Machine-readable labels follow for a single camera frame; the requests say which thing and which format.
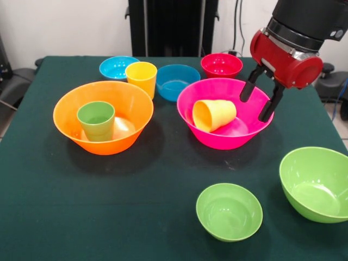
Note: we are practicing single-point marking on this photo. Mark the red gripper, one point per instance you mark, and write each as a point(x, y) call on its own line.
point(285, 62)

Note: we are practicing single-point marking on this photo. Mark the small red bowl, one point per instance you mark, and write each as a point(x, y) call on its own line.
point(221, 66)

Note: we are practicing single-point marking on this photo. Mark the ridged yellow cup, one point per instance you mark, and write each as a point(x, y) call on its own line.
point(217, 114)

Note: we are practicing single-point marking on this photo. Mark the large orange bowl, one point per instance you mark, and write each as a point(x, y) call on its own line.
point(68, 122)

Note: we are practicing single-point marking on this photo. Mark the dark blue bowl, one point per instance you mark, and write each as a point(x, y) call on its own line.
point(176, 89)

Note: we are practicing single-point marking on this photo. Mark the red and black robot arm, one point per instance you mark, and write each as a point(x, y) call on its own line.
point(307, 21)

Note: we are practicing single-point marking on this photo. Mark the small light blue bowl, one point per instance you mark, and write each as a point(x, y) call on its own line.
point(114, 68)

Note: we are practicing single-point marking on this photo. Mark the large green bowl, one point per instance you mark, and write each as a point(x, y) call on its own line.
point(312, 190)

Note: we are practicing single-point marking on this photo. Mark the dark green tablecloth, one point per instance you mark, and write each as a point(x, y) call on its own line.
point(40, 217)

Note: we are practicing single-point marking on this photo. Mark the smooth yellow cup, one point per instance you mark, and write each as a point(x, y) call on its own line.
point(141, 81)

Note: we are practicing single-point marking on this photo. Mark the black plug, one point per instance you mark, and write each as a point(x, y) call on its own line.
point(232, 52)

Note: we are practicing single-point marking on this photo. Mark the large pink bowl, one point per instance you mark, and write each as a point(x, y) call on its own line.
point(217, 89)

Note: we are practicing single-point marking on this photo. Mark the ridged green cup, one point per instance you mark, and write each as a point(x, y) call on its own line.
point(96, 127)

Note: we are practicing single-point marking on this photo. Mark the small green bowl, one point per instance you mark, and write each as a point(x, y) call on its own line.
point(228, 217)

